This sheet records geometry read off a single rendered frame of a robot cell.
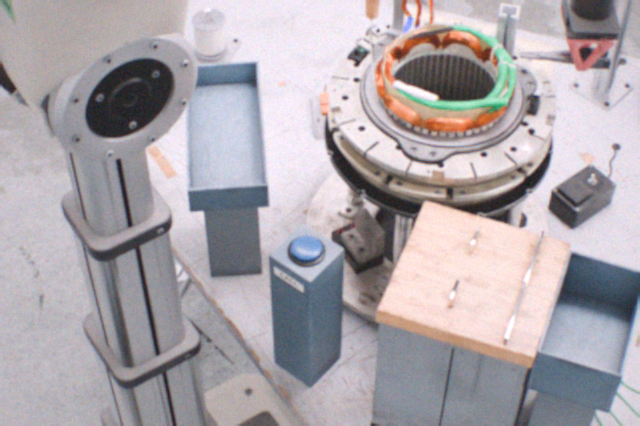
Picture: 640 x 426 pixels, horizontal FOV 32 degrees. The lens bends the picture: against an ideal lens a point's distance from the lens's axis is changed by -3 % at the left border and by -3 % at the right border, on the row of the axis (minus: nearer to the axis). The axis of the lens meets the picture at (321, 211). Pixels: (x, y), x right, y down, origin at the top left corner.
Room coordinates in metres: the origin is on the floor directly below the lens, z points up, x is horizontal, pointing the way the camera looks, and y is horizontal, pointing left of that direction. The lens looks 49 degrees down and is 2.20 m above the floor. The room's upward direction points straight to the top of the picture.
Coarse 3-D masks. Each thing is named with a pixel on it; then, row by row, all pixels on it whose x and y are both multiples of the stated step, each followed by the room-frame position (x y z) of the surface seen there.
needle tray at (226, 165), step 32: (224, 64) 1.27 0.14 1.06; (256, 64) 1.27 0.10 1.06; (192, 96) 1.24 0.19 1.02; (224, 96) 1.24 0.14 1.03; (256, 96) 1.24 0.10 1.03; (192, 128) 1.17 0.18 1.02; (224, 128) 1.17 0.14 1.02; (256, 128) 1.17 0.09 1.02; (192, 160) 1.11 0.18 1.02; (224, 160) 1.11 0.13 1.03; (256, 160) 1.11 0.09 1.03; (192, 192) 1.02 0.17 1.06; (224, 192) 1.02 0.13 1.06; (256, 192) 1.03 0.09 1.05; (224, 224) 1.10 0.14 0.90; (256, 224) 1.10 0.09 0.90; (224, 256) 1.09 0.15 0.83; (256, 256) 1.10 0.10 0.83
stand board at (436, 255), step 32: (416, 224) 0.96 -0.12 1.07; (448, 224) 0.96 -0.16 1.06; (480, 224) 0.96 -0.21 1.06; (416, 256) 0.91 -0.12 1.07; (448, 256) 0.91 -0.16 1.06; (480, 256) 0.91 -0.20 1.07; (512, 256) 0.91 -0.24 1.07; (544, 256) 0.91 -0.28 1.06; (416, 288) 0.86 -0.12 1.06; (448, 288) 0.86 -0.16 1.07; (480, 288) 0.86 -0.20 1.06; (512, 288) 0.86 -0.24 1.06; (544, 288) 0.86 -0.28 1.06; (384, 320) 0.82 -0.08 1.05; (416, 320) 0.81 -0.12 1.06; (448, 320) 0.81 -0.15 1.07; (480, 320) 0.81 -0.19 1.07; (544, 320) 0.81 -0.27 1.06; (480, 352) 0.78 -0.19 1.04; (512, 352) 0.76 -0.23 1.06
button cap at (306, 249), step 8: (296, 240) 0.95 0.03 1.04; (304, 240) 0.95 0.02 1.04; (312, 240) 0.95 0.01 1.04; (296, 248) 0.94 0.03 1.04; (304, 248) 0.94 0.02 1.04; (312, 248) 0.94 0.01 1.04; (320, 248) 0.94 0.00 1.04; (296, 256) 0.93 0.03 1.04; (304, 256) 0.92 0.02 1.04; (312, 256) 0.92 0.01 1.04
